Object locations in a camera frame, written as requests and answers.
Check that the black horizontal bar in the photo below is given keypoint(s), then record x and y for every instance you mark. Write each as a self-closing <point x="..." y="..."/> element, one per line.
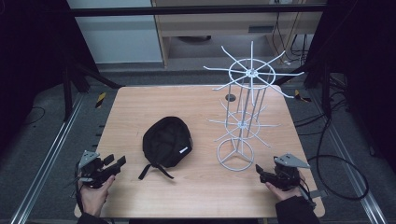
<point x="186" y="10"/>

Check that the aluminium floor rail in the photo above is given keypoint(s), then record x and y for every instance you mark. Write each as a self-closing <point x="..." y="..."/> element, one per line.
<point x="46" y="158"/>
<point x="351" y="161"/>

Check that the black metal stand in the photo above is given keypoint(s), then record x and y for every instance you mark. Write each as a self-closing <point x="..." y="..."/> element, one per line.
<point x="325" y="87"/>
<point x="67" y="90"/>

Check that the person's left hand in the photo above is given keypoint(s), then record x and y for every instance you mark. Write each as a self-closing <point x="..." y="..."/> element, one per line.
<point x="95" y="197"/>

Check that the black cap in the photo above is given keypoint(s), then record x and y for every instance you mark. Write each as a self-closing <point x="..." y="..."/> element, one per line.
<point x="168" y="141"/>

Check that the wooden desk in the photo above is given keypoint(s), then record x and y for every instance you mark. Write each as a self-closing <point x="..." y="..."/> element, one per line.
<point x="218" y="23"/>

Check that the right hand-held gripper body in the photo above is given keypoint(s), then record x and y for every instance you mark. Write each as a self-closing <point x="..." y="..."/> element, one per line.
<point x="285" y="172"/>

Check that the person's right hand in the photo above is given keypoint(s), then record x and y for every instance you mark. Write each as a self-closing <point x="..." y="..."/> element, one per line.
<point x="285" y="193"/>

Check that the white cabinet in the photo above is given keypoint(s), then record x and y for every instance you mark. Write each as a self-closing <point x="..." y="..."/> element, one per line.
<point x="118" y="37"/>

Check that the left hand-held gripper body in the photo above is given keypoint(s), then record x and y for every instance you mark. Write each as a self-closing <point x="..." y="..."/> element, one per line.
<point x="92" y="169"/>

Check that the round table grommet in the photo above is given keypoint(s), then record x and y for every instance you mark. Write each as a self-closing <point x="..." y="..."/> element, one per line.
<point x="230" y="97"/>

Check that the yellow black tape marker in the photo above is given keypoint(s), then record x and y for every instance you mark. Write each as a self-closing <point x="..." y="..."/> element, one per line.
<point x="301" y="96"/>
<point x="100" y="99"/>

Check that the black curtain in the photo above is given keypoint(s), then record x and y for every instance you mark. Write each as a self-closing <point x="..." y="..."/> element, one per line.
<point x="31" y="62"/>
<point x="367" y="62"/>

